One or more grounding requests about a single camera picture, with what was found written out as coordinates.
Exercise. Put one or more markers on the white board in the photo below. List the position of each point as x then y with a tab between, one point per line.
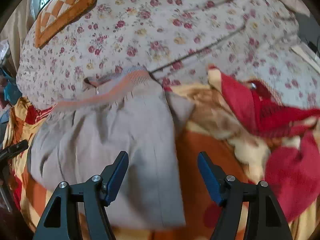
306	53

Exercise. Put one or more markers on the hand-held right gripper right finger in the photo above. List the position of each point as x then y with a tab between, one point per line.
209	180

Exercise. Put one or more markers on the orange checkered plush cushion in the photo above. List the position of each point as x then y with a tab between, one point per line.
65	12

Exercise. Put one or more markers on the beige curtain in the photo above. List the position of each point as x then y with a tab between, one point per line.
17	30

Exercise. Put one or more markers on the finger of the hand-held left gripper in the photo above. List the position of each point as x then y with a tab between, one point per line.
15	148

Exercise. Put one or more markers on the floral quilt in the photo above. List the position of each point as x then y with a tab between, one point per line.
175	30

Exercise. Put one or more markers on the grey jacket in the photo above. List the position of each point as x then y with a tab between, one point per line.
100	135

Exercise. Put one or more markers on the red orange printed blanket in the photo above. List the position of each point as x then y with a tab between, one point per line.
207	140

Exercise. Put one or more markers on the blue plastic bag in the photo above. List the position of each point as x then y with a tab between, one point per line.
10	90

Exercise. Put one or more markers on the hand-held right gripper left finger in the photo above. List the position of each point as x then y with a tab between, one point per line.
115	180

